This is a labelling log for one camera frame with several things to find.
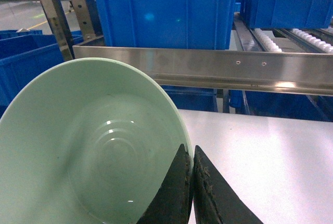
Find blue bin centre on rollers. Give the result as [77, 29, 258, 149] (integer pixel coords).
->
[96, 0, 236, 50]

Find green bowl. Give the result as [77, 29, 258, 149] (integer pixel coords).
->
[1, 58, 193, 223]

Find blue bin lower centre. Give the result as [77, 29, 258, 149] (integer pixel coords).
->
[162, 85, 218, 112]

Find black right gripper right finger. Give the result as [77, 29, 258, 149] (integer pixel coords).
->
[194, 146, 262, 223]

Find stainless steel shelf rack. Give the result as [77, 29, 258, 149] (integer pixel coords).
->
[39, 0, 333, 115]

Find blue bin far right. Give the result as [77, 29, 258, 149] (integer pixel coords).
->
[240, 0, 332, 29]

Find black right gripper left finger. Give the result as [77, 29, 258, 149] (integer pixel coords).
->
[138, 144, 193, 223]

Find blue bin beside rack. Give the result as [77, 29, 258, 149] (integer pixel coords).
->
[1, 34, 63, 114]

